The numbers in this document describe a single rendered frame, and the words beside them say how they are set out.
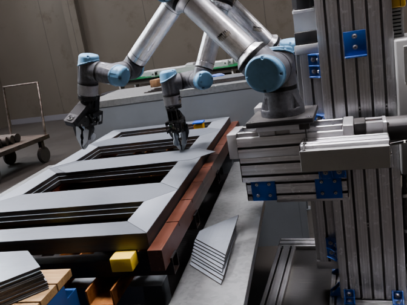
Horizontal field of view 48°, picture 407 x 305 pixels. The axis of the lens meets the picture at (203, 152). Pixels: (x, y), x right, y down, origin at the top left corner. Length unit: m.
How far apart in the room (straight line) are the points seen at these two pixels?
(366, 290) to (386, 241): 0.23
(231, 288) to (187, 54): 8.29
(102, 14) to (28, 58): 2.16
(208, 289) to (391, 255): 0.88
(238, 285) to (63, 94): 9.77
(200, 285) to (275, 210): 1.62
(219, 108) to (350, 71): 1.18
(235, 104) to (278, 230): 0.83
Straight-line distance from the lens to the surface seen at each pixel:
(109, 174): 2.01
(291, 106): 1.58
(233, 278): 1.33
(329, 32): 1.71
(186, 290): 1.31
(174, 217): 1.41
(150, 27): 1.72
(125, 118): 2.91
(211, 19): 1.48
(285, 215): 2.90
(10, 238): 1.47
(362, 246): 1.92
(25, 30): 11.20
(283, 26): 8.92
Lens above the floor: 1.34
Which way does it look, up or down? 14 degrees down
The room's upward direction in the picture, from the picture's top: 9 degrees counter-clockwise
